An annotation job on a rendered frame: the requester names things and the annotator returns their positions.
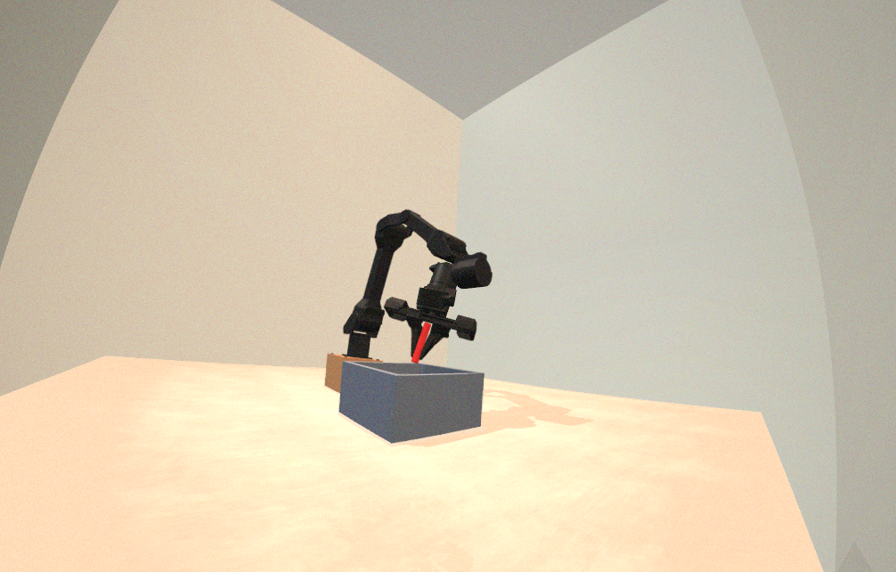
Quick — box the red peg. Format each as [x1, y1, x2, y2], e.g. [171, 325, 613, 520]
[411, 323, 431, 364]

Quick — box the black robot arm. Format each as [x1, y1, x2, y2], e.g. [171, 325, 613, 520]
[343, 209, 493, 360]

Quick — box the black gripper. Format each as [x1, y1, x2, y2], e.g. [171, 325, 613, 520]
[384, 282, 477, 361]

